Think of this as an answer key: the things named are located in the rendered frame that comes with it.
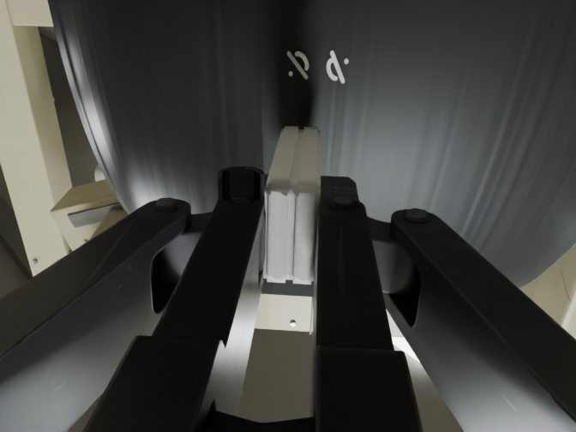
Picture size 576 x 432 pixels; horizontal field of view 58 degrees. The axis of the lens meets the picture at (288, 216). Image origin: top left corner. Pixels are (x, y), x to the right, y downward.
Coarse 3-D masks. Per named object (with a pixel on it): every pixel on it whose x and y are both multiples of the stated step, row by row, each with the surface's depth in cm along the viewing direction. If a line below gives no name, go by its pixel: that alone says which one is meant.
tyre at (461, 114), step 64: (64, 0) 22; (128, 0) 19; (192, 0) 19; (256, 0) 18; (320, 0) 18; (384, 0) 18; (448, 0) 18; (512, 0) 18; (64, 64) 24; (128, 64) 21; (192, 64) 20; (256, 64) 20; (384, 64) 19; (448, 64) 19; (512, 64) 19; (128, 128) 23; (192, 128) 22; (256, 128) 21; (320, 128) 21; (384, 128) 21; (448, 128) 21; (512, 128) 21; (128, 192) 28; (192, 192) 24; (384, 192) 23; (448, 192) 23; (512, 192) 23; (512, 256) 27
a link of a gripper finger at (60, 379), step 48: (96, 240) 11; (144, 240) 11; (48, 288) 9; (96, 288) 10; (144, 288) 11; (0, 336) 8; (48, 336) 9; (96, 336) 10; (0, 384) 8; (48, 384) 9; (96, 384) 10
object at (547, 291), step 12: (564, 264) 51; (540, 276) 57; (552, 276) 54; (564, 276) 51; (528, 288) 59; (540, 288) 56; (552, 288) 54; (564, 288) 51; (540, 300) 56; (552, 300) 54; (564, 300) 51; (552, 312) 53; (564, 312) 51; (564, 324) 52
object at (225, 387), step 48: (240, 192) 13; (240, 240) 11; (192, 288) 9; (240, 288) 10; (144, 336) 7; (192, 336) 8; (240, 336) 10; (144, 384) 6; (192, 384) 6; (240, 384) 10
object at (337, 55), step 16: (288, 32) 19; (304, 32) 19; (288, 48) 19; (304, 48) 19; (320, 48) 19; (336, 48) 19; (352, 48) 19; (288, 64) 20; (304, 64) 20; (320, 64) 20; (336, 64) 19; (352, 64) 19; (288, 80) 20; (304, 80) 20; (320, 80) 20; (336, 80) 20; (352, 80) 20; (304, 96) 20; (320, 96) 20; (336, 96) 20; (352, 96) 20
